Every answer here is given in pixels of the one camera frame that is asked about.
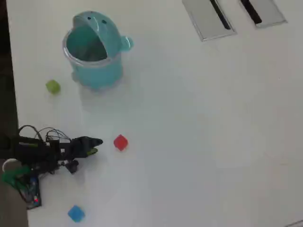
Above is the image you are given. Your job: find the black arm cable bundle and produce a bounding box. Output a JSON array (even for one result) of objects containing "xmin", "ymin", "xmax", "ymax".
[{"xmin": 18, "ymin": 124, "xmax": 71, "ymax": 144}]

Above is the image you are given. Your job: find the green table clamp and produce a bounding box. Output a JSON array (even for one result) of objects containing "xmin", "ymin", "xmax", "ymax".
[{"xmin": 1, "ymin": 165, "xmax": 31, "ymax": 190}]

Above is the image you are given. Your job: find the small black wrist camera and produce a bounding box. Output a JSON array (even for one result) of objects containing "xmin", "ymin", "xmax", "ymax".
[{"xmin": 65, "ymin": 160, "xmax": 79, "ymax": 175}]

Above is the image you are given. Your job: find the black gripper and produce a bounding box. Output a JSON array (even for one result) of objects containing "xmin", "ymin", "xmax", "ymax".
[{"xmin": 70, "ymin": 136, "xmax": 104, "ymax": 158}]

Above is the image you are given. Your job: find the blue controller circuit board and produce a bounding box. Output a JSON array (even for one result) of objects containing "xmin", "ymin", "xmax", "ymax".
[{"xmin": 25, "ymin": 176, "xmax": 43, "ymax": 210}]

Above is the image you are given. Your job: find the silver table cable hatch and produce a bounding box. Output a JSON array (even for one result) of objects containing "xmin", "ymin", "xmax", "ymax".
[
  {"xmin": 239, "ymin": 0, "xmax": 288, "ymax": 29},
  {"xmin": 181, "ymin": 0, "xmax": 237, "ymax": 42}
]

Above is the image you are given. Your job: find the red lego block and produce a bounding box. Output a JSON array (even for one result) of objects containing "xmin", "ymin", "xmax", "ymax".
[{"xmin": 113, "ymin": 134, "xmax": 129, "ymax": 151}]

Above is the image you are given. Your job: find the green lego block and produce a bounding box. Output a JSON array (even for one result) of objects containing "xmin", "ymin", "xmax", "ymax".
[{"xmin": 45, "ymin": 79, "xmax": 61, "ymax": 95}]

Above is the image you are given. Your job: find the white cable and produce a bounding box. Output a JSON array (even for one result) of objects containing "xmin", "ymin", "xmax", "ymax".
[{"xmin": 1, "ymin": 158, "xmax": 18, "ymax": 172}]

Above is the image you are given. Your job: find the teal whale-shaped bin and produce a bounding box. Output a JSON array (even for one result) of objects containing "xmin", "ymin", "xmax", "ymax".
[{"xmin": 62, "ymin": 10, "xmax": 134, "ymax": 90}]

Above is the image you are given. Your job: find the blue lego block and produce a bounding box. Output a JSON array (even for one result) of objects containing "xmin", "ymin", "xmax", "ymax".
[{"xmin": 67, "ymin": 205, "xmax": 86, "ymax": 223}]

